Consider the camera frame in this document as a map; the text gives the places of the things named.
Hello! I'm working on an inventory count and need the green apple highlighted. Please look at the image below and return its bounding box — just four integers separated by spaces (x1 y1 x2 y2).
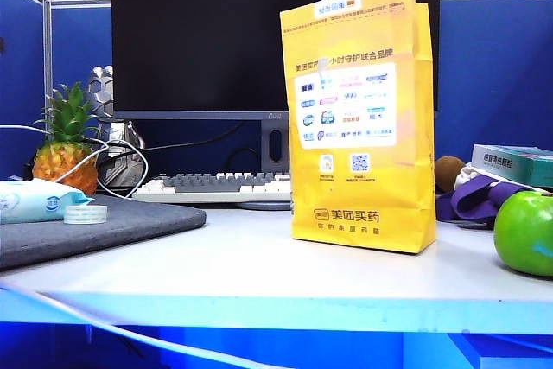
493 190 553 277

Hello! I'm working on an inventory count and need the yellow paper bag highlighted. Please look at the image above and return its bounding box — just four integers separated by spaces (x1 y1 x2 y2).
279 0 438 255

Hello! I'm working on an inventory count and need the grey monitor stand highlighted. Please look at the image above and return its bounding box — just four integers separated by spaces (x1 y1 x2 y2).
235 118 295 211

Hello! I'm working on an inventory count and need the white and grey keyboard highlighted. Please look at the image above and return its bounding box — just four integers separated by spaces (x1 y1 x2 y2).
131 171 293 205

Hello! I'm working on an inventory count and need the black computer monitor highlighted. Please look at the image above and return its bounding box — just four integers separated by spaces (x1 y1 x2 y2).
110 0 442 122

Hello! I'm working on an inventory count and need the brown kiwi fruit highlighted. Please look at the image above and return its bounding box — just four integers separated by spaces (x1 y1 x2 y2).
434 156 467 192

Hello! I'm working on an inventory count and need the grey felt laptop sleeve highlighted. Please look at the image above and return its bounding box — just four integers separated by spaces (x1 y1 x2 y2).
0 194 207 273

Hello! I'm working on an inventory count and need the silver robot figurine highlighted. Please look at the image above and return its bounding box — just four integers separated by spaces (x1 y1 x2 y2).
86 65 148 191

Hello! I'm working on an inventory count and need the white plush toy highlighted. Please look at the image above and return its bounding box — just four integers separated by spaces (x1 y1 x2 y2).
453 162 489 191

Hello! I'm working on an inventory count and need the clear tape roll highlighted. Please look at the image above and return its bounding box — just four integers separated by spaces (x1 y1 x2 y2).
63 204 109 226

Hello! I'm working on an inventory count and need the toy pineapple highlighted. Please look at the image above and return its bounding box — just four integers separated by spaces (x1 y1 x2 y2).
32 81 101 196

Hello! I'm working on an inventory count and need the teal medicine box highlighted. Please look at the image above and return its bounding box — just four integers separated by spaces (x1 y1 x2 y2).
469 143 553 188

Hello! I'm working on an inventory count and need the blue wet wipes pack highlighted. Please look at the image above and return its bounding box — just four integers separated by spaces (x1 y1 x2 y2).
0 177 95 225

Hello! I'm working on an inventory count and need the black cable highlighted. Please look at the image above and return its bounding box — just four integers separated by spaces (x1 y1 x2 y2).
97 121 264 171

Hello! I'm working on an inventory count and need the purple cloth strap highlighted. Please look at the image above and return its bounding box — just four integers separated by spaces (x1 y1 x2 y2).
436 175 532 226

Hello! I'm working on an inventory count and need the thick white cable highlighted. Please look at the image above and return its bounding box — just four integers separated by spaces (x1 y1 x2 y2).
0 284 295 369

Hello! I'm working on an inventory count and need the grey partition post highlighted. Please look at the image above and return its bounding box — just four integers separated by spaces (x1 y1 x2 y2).
41 0 54 158

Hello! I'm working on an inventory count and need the thin white cable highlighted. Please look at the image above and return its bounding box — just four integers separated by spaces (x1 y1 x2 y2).
0 124 150 200

